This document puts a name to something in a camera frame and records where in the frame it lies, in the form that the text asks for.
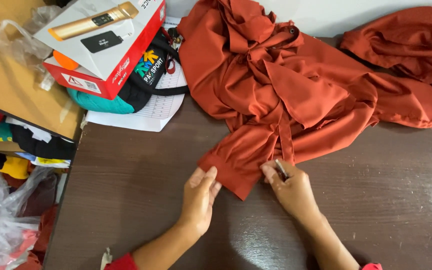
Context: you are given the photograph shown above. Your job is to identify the person's left hand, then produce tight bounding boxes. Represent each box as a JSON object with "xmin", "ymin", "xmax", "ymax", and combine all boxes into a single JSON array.
[{"xmin": 178, "ymin": 166, "xmax": 223, "ymax": 237}]

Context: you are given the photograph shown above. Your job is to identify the person's right hand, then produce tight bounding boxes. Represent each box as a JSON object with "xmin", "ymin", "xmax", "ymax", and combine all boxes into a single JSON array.
[{"xmin": 260, "ymin": 159, "xmax": 322, "ymax": 223}]

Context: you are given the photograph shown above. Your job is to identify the small metal thread snips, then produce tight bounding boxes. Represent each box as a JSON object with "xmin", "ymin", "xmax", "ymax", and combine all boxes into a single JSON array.
[{"xmin": 274, "ymin": 158, "xmax": 290, "ymax": 181}]

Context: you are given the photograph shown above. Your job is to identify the rust orange garment with cuff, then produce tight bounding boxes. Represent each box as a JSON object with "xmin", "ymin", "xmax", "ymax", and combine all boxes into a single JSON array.
[{"xmin": 177, "ymin": 0, "xmax": 432, "ymax": 202}]

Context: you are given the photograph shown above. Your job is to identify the red left sleeve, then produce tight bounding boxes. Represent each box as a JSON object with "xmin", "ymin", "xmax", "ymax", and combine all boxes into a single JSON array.
[{"xmin": 103, "ymin": 253, "xmax": 139, "ymax": 270}]

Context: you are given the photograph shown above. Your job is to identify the white printed paper sheet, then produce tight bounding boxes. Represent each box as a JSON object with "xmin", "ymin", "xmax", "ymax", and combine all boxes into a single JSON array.
[{"xmin": 84, "ymin": 16, "xmax": 187, "ymax": 133}]

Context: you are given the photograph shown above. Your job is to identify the small white paper scrap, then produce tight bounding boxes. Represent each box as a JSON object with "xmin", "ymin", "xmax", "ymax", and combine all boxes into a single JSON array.
[{"xmin": 100, "ymin": 247, "xmax": 113, "ymax": 270}]

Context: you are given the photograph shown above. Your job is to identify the black teal printed pouch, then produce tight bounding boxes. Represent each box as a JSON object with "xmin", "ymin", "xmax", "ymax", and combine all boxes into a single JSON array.
[{"xmin": 67, "ymin": 32, "xmax": 190, "ymax": 115}]

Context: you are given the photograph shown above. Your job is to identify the white red microphone box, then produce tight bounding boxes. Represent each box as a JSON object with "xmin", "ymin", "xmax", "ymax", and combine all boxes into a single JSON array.
[{"xmin": 33, "ymin": 0, "xmax": 167, "ymax": 101}]

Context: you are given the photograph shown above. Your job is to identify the heap of mixed clothes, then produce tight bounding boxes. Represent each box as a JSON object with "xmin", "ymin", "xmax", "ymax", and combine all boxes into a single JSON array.
[{"xmin": 0, "ymin": 103, "xmax": 77, "ymax": 270}]

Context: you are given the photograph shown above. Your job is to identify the crumpled rust orange garment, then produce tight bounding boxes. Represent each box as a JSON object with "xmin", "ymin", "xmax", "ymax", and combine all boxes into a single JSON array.
[{"xmin": 340, "ymin": 5, "xmax": 432, "ymax": 130}]

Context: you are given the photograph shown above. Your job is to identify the large clear plastic bag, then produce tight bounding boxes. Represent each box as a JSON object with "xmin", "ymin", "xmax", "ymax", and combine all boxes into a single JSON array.
[{"xmin": 0, "ymin": 166, "xmax": 56, "ymax": 270}]

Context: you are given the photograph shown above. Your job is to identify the brown cardboard sheet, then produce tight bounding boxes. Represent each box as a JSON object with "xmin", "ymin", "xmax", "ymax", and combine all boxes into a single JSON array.
[{"xmin": 0, "ymin": 0, "xmax": 86, "ymax": 142}]

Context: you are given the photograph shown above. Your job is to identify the clear crumpled plastic bag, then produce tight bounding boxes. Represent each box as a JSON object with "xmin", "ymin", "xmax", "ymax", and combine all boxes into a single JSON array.
[{"xmin": 0, "ymin": 5, "xmax": 64, "ymax": 91}]

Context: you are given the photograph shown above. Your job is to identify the red lanyard with keys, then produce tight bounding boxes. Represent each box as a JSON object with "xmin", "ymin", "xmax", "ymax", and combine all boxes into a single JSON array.
[{"xmin": 159, "ymin": 25, "xmax": 184, "ymax": 75}]

